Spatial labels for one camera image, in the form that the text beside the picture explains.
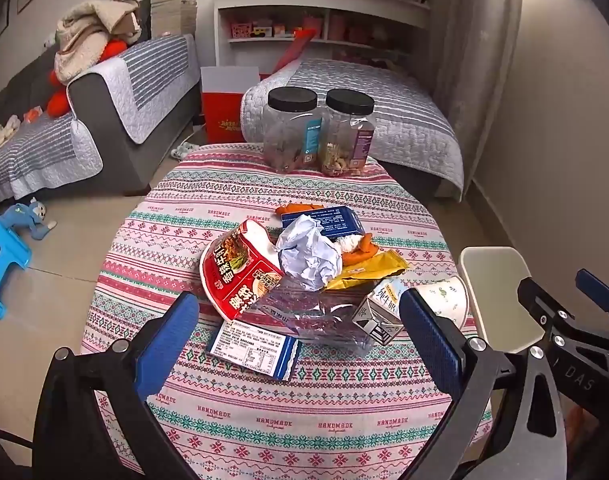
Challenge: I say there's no dark grey bed base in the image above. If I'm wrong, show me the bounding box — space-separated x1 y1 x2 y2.
379 160 442 200

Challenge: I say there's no grey patterned curtain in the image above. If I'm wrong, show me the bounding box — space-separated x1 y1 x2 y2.
431 0 522 126

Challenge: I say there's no white paper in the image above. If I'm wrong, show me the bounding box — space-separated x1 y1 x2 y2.
276 213 343 292

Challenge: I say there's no patterned tablecloth round table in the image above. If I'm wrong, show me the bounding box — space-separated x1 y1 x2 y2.
79 142 495 480

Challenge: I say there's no red bag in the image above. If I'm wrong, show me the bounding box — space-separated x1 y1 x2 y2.
272 29 317 75

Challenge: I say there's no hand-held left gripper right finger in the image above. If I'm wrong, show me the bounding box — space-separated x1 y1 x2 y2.
399 287 570 480

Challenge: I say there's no small white milk carton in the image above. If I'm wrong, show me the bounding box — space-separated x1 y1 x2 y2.
351 277 405 346

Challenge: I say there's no blue cardboard box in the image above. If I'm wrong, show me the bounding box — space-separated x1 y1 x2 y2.
281 206 367 239

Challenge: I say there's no blue toy figure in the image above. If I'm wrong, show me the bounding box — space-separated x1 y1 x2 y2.
0 197 58 241

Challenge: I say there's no red plush toy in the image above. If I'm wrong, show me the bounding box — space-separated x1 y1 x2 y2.
47 39 128 116

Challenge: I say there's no orange peel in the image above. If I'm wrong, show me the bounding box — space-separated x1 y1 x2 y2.
276 202 325 217
341 232 380 265

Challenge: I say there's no red cardboard box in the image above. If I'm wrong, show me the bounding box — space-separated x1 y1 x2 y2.
200 66 261 145

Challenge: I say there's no striped grey sofa seat cover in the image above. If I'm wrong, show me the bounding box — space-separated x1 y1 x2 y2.
0 120 104 201

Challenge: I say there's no clear jar purple label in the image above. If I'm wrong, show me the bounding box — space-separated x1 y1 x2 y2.
318 89 376 177

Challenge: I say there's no clear jar blue label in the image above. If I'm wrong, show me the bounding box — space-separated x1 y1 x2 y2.
263 86 323 175

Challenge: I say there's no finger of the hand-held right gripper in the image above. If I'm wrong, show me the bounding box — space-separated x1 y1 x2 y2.
575 268 609 313
517 276 574 335

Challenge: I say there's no blue and white wrapper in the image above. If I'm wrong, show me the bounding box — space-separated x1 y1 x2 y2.
204 320 299 383

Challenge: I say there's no blue plastic stool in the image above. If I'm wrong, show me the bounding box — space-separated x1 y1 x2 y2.
0 202 32 321

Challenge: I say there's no yellow snack wrapper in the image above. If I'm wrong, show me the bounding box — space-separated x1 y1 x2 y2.
325 251 409 291

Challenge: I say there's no white plastic bin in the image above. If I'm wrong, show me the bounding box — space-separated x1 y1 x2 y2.
458 246 546 356

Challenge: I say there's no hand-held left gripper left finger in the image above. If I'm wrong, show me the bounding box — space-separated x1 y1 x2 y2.
32 290 200 480

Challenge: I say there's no crushed clear plastic packaging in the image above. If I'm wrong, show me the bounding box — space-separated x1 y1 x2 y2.
244 277 377 351

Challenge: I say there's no grey sofa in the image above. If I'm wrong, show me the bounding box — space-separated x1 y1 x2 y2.
0 0 202 201

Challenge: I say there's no stack of books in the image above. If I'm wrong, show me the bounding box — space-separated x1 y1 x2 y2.
150 0 200 37

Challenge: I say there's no small clothes pile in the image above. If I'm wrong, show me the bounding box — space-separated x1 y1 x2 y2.
0 115 22 156

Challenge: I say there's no red instant noodle bowl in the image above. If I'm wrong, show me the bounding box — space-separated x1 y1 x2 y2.
199 219 285 322

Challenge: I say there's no beige blanket pile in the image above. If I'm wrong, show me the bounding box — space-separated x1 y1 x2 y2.
54 0 142 86

